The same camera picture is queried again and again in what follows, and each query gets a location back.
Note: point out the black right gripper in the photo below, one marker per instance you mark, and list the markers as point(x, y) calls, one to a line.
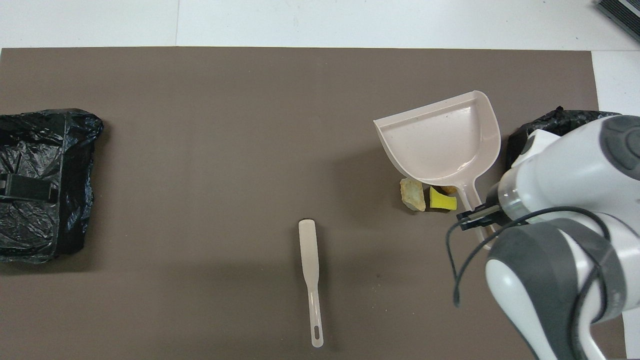
point(497, 214)

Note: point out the small yellow sponge wedge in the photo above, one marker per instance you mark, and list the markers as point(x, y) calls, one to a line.
point(442, 201)

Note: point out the brown oval bread roll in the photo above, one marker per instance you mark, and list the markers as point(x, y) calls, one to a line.
point(448, 190)

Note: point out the pale tan bread chunk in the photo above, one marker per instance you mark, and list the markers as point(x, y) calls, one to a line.
point(412, 196)

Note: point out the beige plastic dustpan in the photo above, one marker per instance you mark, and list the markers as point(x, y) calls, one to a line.
point(440, 145)

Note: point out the beige hand brush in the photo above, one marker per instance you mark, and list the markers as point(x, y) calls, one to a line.
point(310, 250)

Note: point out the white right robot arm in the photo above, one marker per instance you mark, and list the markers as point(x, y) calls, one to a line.
point(565, 175)

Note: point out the black bag lined bin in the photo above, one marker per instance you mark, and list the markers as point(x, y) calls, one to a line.
point(560, 117)
point(40, 230)

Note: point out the brown table mat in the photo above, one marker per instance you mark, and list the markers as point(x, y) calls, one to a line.
point(200, 300)

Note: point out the grey ribbed device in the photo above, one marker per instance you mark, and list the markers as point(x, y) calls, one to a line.
point(625, 12)

